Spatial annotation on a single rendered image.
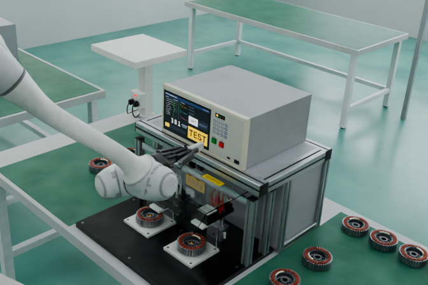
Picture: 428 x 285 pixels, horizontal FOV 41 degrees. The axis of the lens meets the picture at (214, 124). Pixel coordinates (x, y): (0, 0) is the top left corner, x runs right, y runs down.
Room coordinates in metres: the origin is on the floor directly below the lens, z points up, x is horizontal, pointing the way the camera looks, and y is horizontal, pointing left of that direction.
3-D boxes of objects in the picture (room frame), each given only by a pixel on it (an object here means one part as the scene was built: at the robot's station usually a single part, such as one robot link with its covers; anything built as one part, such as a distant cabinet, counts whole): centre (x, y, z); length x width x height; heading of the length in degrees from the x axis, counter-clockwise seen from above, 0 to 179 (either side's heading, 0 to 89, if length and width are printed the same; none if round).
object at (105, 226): (1.85, 0.14, 0.76); 0.64 x 0.47 x 0.02; 47
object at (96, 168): (2.37, 0.53, 0.77); 0.11 x 0.11 x 0.04
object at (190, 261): (1.76, 0.06, 0.78); 0.15 x 0.15 x 0.01; 47
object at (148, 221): (1.92, 0.23, 0.80); 0.11 x 0.11 x 0.04
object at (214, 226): (1.87, -0.04, 0.80); 0.08 x 0.05 x 0.06; 47
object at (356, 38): (5.63, -0.69, 0.37); 2.10 x 0.90 x 0.75; 47
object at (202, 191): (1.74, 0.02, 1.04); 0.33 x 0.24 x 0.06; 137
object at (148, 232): (1.93, 0.23, 0.78); 0.15 x 0.15 x 0.01; 47
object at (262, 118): (2.07, -0.08, 1.22); 0.44 x 0.39 x 0.20; 47
